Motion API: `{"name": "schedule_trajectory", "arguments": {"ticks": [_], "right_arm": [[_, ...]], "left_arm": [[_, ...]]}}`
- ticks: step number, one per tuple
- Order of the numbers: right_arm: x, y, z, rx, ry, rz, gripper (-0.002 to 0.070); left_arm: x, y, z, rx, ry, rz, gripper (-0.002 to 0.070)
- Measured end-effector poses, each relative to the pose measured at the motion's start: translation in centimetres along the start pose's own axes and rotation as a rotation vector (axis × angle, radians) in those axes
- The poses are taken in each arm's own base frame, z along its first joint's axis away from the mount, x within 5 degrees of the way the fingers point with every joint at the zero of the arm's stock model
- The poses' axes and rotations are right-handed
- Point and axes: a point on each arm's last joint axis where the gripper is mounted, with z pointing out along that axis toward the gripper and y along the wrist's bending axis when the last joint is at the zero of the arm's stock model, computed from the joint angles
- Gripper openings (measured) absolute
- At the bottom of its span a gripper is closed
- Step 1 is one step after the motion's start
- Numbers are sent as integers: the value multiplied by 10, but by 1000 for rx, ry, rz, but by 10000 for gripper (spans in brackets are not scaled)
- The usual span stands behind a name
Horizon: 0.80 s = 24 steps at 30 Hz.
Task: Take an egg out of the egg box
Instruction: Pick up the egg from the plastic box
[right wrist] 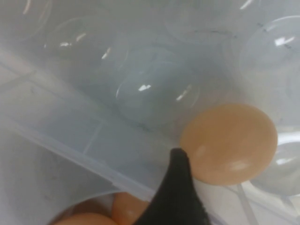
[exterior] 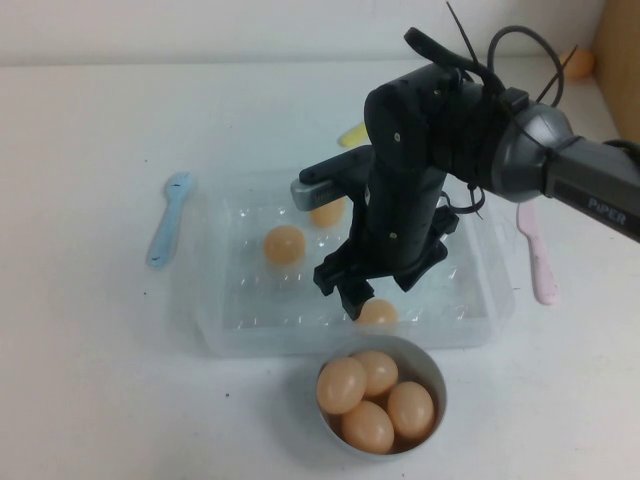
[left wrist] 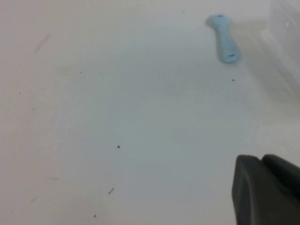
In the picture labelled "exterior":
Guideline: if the blue plastic fork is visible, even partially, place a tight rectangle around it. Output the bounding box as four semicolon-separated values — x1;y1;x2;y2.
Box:
145;171;195;270

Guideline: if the pink plastic knife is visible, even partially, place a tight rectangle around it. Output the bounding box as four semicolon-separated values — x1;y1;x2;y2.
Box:
516;202;560;306

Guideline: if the round grey bowl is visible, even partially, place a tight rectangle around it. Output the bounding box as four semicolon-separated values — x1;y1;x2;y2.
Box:
316;334;448;455

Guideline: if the black cable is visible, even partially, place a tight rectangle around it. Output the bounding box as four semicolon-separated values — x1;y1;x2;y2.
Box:
403;25;569;109

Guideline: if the brown cardboard box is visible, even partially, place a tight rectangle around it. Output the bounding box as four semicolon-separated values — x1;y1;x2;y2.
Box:
592;0;640;146

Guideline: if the beige egg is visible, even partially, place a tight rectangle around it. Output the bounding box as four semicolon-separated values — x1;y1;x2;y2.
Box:
309;197;347;229
350;350;400;398
357;298;400;326
316;357;369;416
263;225;307;266
386;381;436;441
559;47;596;80
341;400;396;455

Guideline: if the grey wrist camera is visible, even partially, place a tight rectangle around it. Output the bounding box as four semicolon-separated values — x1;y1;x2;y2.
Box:
289;147;374;212

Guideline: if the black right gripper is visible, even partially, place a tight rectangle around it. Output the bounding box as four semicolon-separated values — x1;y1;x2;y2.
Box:
313;162;459;323

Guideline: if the clear plastic egg box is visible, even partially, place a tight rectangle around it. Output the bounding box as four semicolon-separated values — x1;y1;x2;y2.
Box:
197;164;516;357

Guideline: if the black zip tie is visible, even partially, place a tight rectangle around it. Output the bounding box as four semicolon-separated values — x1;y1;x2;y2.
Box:
467;183;487;221
446;1;485;70
538;45;580;104

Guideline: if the yellow plastic knife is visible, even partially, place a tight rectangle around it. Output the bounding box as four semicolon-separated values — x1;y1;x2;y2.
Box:
338;124;370;149

